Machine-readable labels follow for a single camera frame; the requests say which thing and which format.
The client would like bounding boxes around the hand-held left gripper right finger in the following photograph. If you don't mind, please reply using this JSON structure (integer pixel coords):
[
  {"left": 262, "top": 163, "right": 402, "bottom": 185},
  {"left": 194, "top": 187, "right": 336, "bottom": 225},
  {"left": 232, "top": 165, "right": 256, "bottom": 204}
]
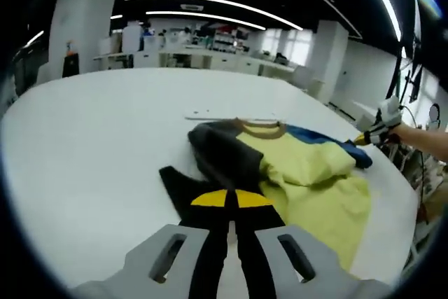
[{"left": 232, "top": 189, "right": 386, "bottom": 299}]

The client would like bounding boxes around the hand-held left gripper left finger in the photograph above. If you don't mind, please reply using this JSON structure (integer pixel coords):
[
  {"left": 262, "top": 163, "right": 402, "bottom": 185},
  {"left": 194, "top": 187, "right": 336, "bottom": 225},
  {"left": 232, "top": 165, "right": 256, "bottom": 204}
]
[{"left": 71, "top": 189, "right": 232, "bottom": 299}]

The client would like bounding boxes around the yellow blue grey garment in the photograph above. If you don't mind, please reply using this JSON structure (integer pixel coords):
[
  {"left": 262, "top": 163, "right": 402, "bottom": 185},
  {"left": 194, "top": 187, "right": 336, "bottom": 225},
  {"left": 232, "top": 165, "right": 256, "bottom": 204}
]
[{"left": 159, "top": 118, "right": 374, "bottom": 274}]

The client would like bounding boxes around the white square pillar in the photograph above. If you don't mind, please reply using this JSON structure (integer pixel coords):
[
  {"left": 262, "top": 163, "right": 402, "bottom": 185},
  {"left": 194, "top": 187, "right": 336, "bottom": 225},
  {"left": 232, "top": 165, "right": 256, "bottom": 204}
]
[
  {"left": 307, "top": 20, "right": 350, "bottom": 104},
  {"left": 48, "top": 0, "right": 122, "bottom": 79}
]

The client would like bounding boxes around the bright ceiling light strip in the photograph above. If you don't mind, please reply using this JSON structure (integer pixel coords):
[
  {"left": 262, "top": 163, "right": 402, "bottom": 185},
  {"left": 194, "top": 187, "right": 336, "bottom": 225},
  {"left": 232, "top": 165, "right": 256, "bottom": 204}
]
[{"left": 358, "top": 0, "right": 403, "bottom": 43}]

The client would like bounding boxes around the long white counter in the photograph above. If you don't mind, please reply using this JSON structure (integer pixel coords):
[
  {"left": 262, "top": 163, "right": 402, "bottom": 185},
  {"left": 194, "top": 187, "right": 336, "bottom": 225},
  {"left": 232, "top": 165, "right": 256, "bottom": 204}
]
[{"left": 93, "top": 46, "right": 295, "bottom": 76}]

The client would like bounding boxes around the black cabinet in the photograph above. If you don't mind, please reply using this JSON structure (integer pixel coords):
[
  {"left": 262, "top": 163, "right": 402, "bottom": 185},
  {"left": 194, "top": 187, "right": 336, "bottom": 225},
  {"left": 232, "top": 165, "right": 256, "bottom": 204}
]
[{"left": 62, "top": 54, "right": 80, "bottom": 78}]

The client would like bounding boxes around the tall white cabinet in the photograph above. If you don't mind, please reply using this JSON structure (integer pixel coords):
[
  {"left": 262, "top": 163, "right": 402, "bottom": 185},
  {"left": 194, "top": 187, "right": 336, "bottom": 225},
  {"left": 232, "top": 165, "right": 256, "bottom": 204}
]
[{"left": 121, "top": 22, "right": 143, "bottom": 53}]

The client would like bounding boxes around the short ceiling light strip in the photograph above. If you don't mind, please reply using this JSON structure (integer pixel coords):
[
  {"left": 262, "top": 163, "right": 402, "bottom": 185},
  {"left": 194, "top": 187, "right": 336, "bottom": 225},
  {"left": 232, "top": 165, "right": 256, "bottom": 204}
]
[{"left": 146, "top": 10, "right": 267, "bottom": 31}]

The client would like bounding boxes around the red blue wall display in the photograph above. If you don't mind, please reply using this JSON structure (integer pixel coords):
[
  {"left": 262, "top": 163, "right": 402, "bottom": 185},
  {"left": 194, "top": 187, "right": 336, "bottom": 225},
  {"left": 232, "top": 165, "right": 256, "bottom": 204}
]
[{"left": 197, "top": 22, "right": 251, "bottom": 46}]

